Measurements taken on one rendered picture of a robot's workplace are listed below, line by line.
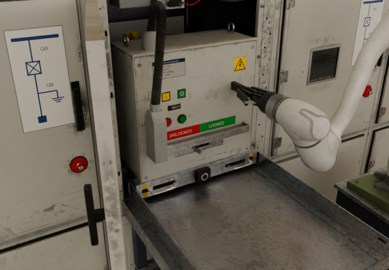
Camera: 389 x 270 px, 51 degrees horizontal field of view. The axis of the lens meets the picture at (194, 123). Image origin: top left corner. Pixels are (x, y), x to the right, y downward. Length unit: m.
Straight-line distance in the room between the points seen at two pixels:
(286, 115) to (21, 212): 0.89
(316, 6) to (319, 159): 0.67
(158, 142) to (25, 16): 0.53
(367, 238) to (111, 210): 0.88
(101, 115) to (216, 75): 0.82
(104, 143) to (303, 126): 0.65
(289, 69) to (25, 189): 1.08
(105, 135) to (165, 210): 0.79
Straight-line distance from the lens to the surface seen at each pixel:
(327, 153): 1.34
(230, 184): 1.61
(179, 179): 1.54
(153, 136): 1.29
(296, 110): 1.22
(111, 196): 0.78
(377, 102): 2.28
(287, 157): 1.93
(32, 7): 1.22
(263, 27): 1.60
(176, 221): 1.42
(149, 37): 1.35
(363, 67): 1.38
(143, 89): 1.34
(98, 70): 0.67
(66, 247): 1.56
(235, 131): 1.55
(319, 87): 1.87
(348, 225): 1.46
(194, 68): 1.41
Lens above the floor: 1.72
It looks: 25 degrees down
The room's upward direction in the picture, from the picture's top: straight up
